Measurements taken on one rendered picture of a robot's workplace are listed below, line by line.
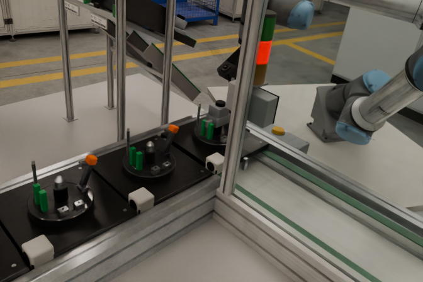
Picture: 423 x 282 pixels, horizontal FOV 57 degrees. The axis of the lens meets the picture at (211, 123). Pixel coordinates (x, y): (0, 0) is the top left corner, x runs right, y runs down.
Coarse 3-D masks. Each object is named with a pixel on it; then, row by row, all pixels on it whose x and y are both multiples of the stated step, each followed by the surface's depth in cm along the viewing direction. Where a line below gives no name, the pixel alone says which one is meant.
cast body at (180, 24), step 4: (176, 16) 126; (180, 16) 127; (176, 20) 126; (180, 20) 126; (176, 24) 126; (180, 24) 127; (184, 24) 127; (176, 28) 127; (180, 28) 127; (184, 28) 128; (180, 32) 128; (184, 32) 129
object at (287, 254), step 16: (224, 208) 101; (240, 208) 97; (224, 224) 103; (240, 224) 98; (256, 224) 94; (272, 224) 92; (256, 240) 96; (272, 240) 92; (288, 240) 88; (272, 256) 94; (288, 256) 90; (304, 256) 86; (288, 272) 91; (304, 272) 88; (320, 272) 85; (336, 272) 82
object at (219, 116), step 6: (216, 102) 115; (222, 102) 115; (210, 108) 115; (216, 108) 114; (222, 108) 114; (210, 114) 116; (216, 114) 114; (222, 114) 115; (228, 114) 118; (210, 120) 115; (216, 120) 114; (222, 120) 116; (228, 120) 119; (216, 126) 115
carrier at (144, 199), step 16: (128, 128) 101; (128, 144) 103; (144, 144) 114; (160, 144) 115; (112, 160) 106; (128, 160) 103; (144, 160) 103; (160, 160) 105; (176, 160) 109; (192, 160) 110; (112, 176) 100; (128, 176) 100; (144, 176) 98; (160, 176) 99; (176, 176) 102; (192, 176) 103; (208, 176) 105; (128, 192) 95; (144, 192) 93; (160, 192) 96; (176, 192) 98; (144, 208) 91
